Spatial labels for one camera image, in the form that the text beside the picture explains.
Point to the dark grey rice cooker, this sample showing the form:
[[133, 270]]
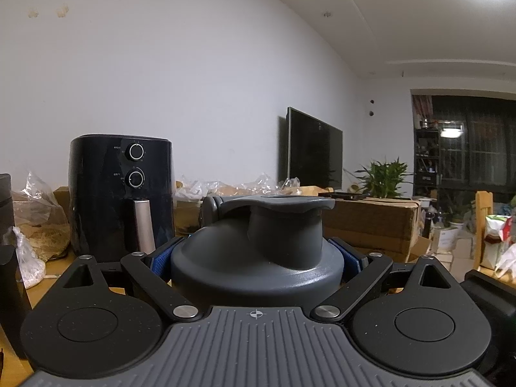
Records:
[[15, 304]]

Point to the green potted plant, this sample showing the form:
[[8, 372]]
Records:
[[381, 179]]

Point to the clear plastic bag left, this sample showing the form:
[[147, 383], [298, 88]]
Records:
[[41, 230]]

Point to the grey lidded shaker bottle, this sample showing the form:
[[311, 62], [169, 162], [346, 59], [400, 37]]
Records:
[[258, 251]]

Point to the brown cardboard box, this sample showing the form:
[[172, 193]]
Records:
[[388, 226]]

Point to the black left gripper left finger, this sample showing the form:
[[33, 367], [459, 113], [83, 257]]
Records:
[[147, 277]]

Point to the clear plastic food bags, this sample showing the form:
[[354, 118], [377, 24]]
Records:
[[195, 190]]

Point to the black flat television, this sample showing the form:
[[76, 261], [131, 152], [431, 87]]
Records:
[[314, 151]]

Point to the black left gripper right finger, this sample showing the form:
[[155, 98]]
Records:
[[362, 280]]

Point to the wooden chair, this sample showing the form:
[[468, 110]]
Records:
[[483, 208]]

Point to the black air fryer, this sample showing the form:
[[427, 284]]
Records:
[[121, 194]]

